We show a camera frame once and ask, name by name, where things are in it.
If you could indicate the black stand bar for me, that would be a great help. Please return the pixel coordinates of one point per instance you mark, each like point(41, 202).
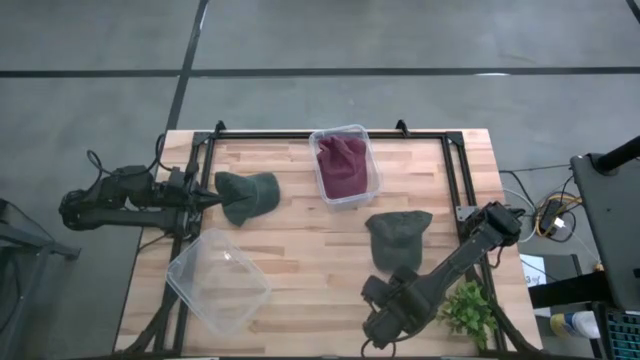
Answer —
point(570, 290)

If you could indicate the black power adapter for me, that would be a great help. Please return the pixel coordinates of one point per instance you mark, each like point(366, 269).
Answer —
point(551, 215)

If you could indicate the green plant white pot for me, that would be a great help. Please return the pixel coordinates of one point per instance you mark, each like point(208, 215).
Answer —
point(467, 310)

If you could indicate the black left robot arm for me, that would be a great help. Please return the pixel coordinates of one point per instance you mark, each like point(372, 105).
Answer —
point(115, 220)

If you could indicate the black pole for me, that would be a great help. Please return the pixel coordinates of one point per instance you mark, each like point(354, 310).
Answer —
point(617, 155)

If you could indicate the black aluminium table frame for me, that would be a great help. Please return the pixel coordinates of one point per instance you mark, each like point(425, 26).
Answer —
point(452, 165)

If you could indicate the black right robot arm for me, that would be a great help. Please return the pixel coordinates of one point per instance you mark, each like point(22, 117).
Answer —
point(465, 255)

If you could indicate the white yellow bottle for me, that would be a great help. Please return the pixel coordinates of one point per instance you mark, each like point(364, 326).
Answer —
point(575, 325)

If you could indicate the white paper sheet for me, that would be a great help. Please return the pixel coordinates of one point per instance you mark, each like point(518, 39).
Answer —
point(532, 270)

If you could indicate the clear plastic bin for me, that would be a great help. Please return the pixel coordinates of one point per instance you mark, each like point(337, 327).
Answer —
point(220, 282)
point(372, 165)

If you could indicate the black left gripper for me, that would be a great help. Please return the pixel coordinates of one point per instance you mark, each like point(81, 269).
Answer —
point(182, 197)

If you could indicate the dark green cap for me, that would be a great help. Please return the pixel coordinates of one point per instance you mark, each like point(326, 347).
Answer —
point(247, 197)
point(397, 240)

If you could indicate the black keyboard teal keys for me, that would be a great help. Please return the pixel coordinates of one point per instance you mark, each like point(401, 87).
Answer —
point(622, 335)

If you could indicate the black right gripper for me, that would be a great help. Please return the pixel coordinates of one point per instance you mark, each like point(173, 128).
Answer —
point(395, 310)

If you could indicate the grey laptop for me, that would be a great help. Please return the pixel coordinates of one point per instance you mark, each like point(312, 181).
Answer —
point(610, 225)

